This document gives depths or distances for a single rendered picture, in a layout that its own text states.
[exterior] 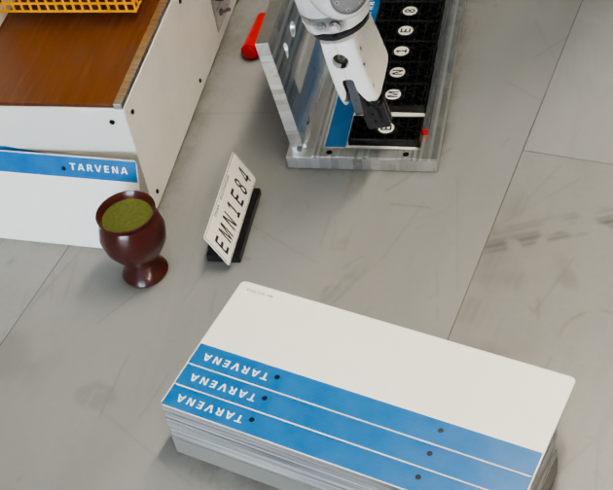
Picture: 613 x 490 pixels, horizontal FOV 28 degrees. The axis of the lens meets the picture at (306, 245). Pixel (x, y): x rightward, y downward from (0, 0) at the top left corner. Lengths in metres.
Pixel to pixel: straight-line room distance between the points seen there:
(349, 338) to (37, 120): 0.52
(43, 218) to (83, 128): 0.15
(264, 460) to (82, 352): 0.32
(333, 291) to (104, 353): 0.29
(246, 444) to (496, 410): 0.26
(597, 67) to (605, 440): 0.64
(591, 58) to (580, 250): 0.38
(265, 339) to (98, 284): 0.32
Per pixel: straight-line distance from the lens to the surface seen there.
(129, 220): 1.52
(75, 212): 1.64
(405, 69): 1.77
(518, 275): 1.51
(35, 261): 1.66
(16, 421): 1.49
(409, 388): 1.29
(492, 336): 1.45
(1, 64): 1.67
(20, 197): 1.67
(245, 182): 1.64
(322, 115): 1.73
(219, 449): 1.35
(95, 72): 1.60
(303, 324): 1.36
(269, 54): 1.56
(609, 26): 1.88
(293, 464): 1.29
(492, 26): 1.89
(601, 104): 1.74
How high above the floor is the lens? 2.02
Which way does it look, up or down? 45 degrees down
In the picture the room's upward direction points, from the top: 11 degrees counter-clockwise
